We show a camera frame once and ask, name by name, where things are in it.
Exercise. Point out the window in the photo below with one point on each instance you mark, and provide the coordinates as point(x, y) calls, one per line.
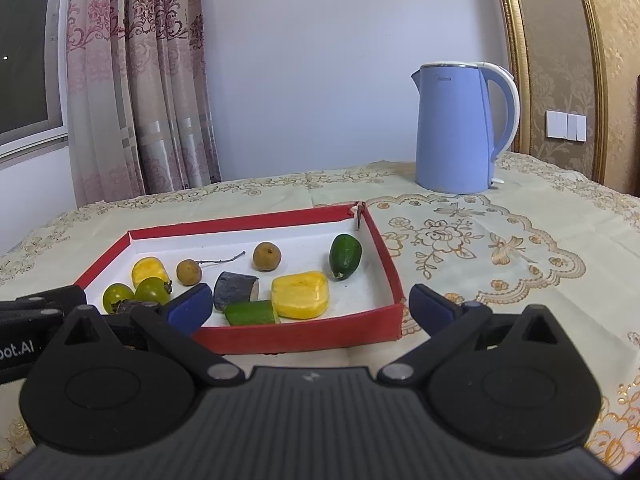
point(25, 50)

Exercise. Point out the brown longan with twig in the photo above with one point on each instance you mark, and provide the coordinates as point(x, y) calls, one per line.
point(189, 272)

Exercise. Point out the green cucumber end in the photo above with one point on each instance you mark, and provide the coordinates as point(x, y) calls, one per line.
point(345, 256)

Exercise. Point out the gold frame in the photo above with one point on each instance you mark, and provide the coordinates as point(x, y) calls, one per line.
point(592, 60)
point(515, 50)

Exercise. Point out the small yellow pepper piece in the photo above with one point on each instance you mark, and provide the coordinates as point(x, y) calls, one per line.
point(149, 271)

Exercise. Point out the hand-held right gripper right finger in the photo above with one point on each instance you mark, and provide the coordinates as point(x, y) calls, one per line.
point(430, 307)

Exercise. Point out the large yellow pepper piece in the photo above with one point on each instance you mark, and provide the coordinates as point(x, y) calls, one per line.
point(300, 295)

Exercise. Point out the pink patterned curtain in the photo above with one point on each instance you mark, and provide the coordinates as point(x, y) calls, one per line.
point(140, 85)

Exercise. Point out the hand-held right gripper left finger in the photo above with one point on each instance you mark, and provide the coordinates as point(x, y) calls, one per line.
point(192, 307)

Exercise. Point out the white wall switch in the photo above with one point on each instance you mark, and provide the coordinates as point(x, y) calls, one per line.
point(565, 125)

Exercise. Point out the cut green cucumber piece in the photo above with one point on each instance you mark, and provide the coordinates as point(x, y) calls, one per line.
point(249, 313)

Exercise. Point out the green tomato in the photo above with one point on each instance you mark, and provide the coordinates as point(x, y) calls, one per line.
point(152, 290)
point(117, 296)

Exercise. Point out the blue electric kettle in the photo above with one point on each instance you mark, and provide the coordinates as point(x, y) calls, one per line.
point(450, 130)

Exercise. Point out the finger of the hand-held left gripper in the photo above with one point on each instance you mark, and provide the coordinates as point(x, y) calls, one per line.
point(55, 297)
point(30, 319)

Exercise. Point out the red cardboard box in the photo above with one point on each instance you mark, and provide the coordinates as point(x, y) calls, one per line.
point(300, 250)

